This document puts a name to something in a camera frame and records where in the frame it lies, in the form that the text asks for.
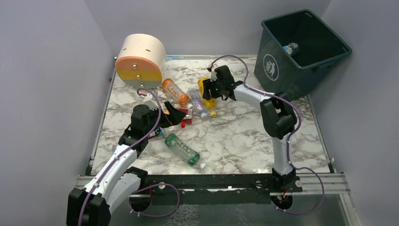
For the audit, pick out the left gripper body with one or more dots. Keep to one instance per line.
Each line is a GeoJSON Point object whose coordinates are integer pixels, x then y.
{"type": "Point", "coordinates": [165, 115]}

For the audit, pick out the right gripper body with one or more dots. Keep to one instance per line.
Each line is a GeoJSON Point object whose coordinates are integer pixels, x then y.
{"type": "Point", "coordinates": [214, 88]}

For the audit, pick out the yellow drink bottle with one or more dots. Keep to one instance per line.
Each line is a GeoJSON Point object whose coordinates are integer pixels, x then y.
{"type": "Point", "coordinates": [209, 104]}

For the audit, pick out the clear purple label bottle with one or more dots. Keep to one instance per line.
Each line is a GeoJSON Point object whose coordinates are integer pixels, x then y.
{"type": "Point", "coordinates": [197, 103]}

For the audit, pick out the orange drink bottle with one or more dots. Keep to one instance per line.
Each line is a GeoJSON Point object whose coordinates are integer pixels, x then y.
{"type": "Point", "coordinates": [176, 93]}

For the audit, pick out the green tinted tea bottle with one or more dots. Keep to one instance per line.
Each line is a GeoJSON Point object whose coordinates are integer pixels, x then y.
{"type": "Point", "coordinates": [181, 149]}

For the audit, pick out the white blue label bottle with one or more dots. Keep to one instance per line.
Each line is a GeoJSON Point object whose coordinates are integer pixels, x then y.
{"type": "Point", "coordinates": [292, 48]}

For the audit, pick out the red gold drink can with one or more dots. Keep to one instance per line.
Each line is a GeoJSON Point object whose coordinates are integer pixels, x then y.
{"type": "Point", "coordinates": [188, 115]}

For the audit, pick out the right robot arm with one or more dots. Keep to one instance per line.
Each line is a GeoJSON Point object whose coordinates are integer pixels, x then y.
{"type": "Point", "coordinates": [278, 116]}

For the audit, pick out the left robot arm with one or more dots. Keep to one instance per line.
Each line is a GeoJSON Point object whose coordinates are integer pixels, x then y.
{"type": "Point", "coordinates": [94, 204]}

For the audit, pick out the dark green plastic bin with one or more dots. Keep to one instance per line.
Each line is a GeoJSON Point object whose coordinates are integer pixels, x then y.
{"type": "Point", "coordinates": [298, 75]}

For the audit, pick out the small red label bottle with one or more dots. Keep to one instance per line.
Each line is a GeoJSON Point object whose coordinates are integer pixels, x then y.
{"type": "Point", "coordinates": [159, 132]}

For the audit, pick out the round cream drum box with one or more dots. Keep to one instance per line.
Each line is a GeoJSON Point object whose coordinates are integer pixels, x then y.
{"type": "Point", "coordinates": [141, 61]}

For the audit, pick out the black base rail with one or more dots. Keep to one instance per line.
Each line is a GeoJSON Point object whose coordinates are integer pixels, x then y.
{"type": "Point", "coordinates": [231, 188]}

